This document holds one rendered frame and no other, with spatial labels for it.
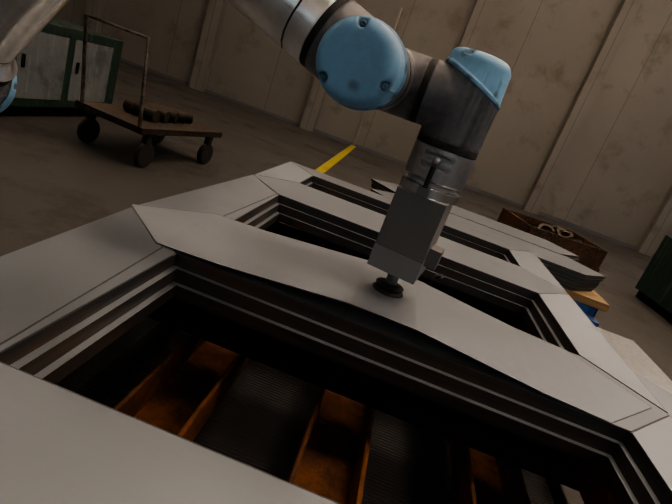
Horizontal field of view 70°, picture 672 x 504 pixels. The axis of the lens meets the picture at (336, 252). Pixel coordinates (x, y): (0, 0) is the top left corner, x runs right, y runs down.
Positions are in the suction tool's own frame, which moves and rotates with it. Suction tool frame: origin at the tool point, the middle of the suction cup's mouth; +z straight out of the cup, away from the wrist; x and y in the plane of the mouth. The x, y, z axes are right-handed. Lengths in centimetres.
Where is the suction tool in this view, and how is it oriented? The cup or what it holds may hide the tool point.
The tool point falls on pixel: (384, 297)
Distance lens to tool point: 65.2
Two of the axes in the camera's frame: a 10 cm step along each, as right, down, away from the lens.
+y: 3.4, -1.9, 9.2
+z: -3.3, 8.9, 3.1
